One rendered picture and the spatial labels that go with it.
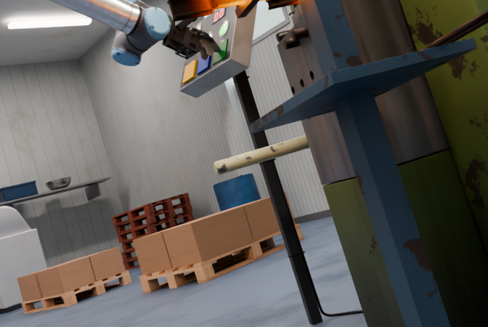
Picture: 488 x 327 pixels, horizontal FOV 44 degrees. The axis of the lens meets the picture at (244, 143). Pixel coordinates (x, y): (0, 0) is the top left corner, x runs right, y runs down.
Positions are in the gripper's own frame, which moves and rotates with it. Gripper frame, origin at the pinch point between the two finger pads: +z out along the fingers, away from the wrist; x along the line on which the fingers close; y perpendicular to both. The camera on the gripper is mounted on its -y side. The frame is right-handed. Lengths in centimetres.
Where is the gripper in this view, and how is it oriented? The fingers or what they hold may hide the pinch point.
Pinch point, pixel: (217, 48)
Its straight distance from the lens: 210.0
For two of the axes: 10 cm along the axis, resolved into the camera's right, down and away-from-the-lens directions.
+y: -1.2, 9.1, -3.9
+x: 5.9, -2.5, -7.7
